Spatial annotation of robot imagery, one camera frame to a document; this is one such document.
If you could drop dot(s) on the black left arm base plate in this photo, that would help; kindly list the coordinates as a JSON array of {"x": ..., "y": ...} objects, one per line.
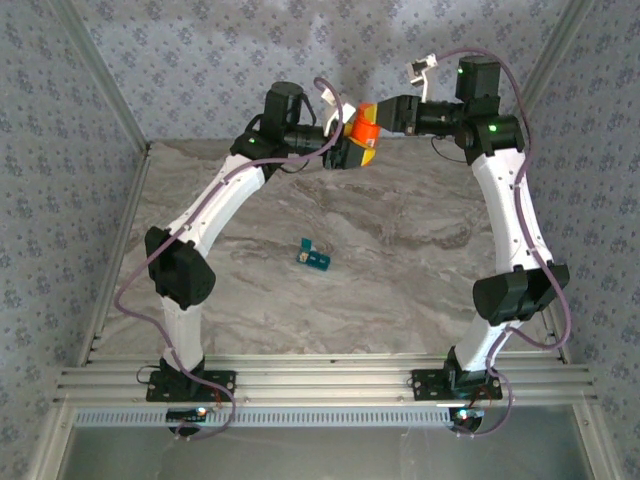
[{"x": 220, "y": 381}]

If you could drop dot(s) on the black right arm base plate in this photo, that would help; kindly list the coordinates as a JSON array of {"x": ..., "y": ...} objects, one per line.
[{"x": 425, "y": 385}]

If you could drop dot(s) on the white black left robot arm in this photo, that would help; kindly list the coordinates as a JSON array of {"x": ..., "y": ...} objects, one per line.
[{"x": 220, "y": 205}]

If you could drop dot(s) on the grey metal sheet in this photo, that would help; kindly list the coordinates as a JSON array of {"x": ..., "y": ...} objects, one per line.
[{"x": 325, "y": 455}]

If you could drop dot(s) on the orange pill bottle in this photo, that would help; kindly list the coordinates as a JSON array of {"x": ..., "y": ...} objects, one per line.
[{"x": 365, "y": 131}]

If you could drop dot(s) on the aluminium corner post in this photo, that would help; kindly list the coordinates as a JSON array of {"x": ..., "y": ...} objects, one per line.
[
  {"x": 542, "y": 75},
  {"x": 105, "y": 85}
]

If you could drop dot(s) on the aluminium frame bar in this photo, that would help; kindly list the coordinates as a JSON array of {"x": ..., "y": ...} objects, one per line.
[
  {"x": 595, "y": 445},
  {"x": 50, "y": 445}
]

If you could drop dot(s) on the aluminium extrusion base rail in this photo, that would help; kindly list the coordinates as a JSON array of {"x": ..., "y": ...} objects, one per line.
[{"x": 325, "y": 385}]

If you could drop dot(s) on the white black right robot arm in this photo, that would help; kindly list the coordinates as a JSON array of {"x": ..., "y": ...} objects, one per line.
[{"x": 510, "y": 210}]

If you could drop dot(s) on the teal pill organizer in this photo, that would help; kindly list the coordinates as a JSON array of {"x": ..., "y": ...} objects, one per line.
[{"x": 317, "y": 261}]

